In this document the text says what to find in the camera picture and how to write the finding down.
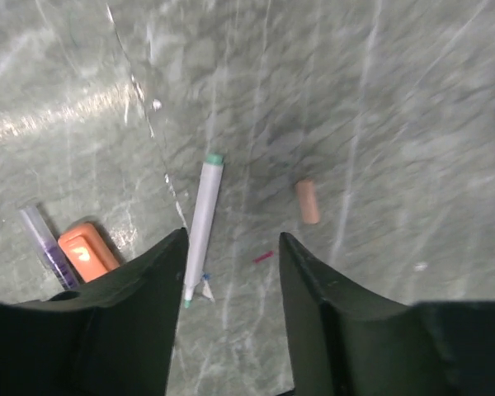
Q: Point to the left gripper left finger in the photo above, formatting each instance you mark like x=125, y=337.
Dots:
x=125, y=343

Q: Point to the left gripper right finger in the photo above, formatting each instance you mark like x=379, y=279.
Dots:
x=342, y=338

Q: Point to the large orange marker cap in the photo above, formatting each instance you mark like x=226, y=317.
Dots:
x=88, y=253

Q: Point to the dark blue pen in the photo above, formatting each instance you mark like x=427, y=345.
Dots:
x=46, y=246

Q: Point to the white green-tipped highlighter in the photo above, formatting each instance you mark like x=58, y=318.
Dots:
x=206, y=201

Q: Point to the small light-orange pen cap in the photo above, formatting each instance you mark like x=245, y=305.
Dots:
x=308, y=203

